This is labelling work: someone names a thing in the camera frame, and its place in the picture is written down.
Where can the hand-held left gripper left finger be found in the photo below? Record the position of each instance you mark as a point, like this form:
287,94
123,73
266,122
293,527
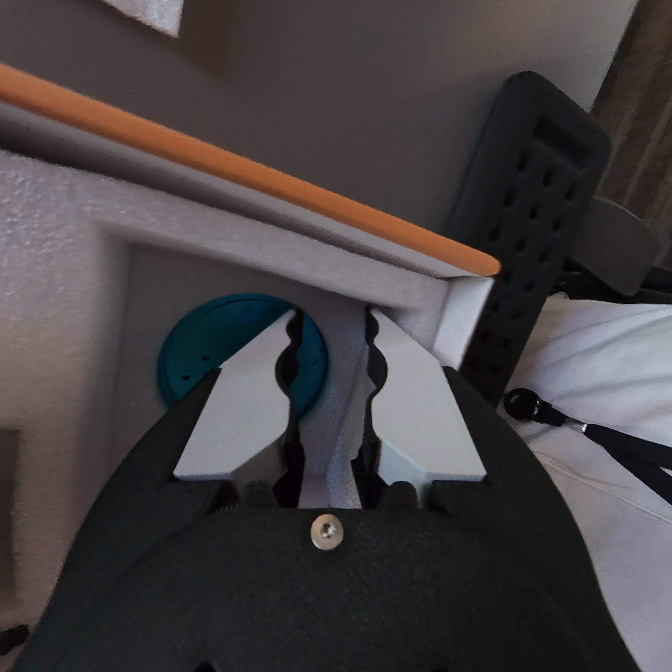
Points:
236,414

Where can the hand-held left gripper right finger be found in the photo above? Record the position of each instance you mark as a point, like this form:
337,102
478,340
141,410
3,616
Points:
425,420

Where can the teal round metal plate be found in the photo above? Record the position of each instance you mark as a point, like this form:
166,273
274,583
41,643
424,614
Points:
210,336

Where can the white foam insert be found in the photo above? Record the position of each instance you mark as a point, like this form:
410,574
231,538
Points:
52,262

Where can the white foam sheet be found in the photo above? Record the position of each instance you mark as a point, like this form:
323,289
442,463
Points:
152,13

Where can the black perforated panel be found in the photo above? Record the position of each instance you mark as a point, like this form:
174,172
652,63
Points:
525,210

